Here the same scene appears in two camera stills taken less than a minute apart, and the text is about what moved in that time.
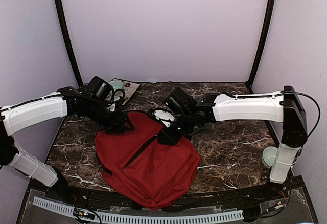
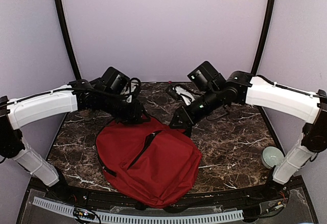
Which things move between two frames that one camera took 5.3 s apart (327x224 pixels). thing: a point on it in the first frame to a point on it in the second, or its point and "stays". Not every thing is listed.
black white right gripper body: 185,124 to 211,102
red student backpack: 141,169 stays
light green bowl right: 269,156 stays
